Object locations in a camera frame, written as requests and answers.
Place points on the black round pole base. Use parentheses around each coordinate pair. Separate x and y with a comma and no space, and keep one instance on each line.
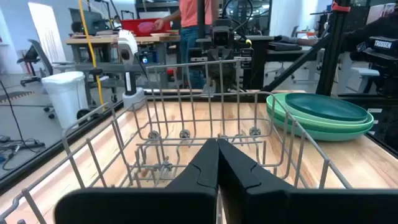
(84,114)

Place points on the pale mint plate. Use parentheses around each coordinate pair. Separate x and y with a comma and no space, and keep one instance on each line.
(342,125)

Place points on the grey brush holder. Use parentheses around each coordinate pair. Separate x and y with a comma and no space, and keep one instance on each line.
(133,99)

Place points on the red plastic bin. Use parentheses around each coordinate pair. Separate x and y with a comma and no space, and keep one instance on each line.
(130,26)

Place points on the black Trossen-labelled device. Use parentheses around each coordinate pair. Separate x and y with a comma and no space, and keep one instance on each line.
(382,62)

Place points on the person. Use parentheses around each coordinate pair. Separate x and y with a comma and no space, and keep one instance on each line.
(192,12)

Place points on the white trash bin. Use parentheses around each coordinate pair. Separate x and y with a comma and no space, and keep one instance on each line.
(65,96)

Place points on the black power strip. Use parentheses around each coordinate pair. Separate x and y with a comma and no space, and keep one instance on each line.
(31,145)

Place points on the pink plate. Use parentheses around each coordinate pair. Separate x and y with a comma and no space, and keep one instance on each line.
(146,27)

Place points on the wooden-topped workbench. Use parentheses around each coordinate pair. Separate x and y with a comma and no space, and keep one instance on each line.
(93,40)

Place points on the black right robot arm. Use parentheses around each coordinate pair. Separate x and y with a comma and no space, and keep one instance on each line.
(221,34)

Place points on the dark teal plate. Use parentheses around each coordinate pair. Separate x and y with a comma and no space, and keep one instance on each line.
(326,107)

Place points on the white-bristled dish brush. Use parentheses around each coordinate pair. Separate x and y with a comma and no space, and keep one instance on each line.
(127,43)

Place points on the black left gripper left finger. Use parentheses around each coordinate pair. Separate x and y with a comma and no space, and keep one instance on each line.
(140,205)

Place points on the black desk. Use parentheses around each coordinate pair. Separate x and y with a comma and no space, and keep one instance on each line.
(258,62)

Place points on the black box-shaped machine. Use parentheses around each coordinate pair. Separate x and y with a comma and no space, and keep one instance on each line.
(90,21)

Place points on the red tape band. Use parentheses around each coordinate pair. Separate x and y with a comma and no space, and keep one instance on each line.
(340,7)

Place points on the black office chair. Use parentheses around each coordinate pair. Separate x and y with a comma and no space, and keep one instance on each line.
(40,53)

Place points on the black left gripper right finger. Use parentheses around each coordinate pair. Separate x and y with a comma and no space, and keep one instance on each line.
(280,205)

